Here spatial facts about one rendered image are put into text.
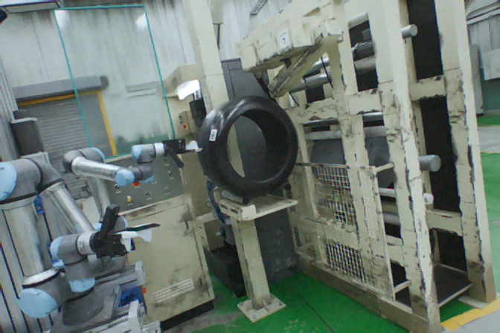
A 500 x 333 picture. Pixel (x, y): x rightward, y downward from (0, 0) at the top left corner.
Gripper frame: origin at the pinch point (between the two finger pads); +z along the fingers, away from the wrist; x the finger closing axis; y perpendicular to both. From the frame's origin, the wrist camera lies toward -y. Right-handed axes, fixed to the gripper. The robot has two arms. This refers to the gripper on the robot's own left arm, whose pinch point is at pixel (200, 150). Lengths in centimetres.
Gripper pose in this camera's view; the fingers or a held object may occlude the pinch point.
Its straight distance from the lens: 186.2
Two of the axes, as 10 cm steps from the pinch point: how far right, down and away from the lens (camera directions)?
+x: -4.3, -0.4, 9.0
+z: 9.0, -1.2, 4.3
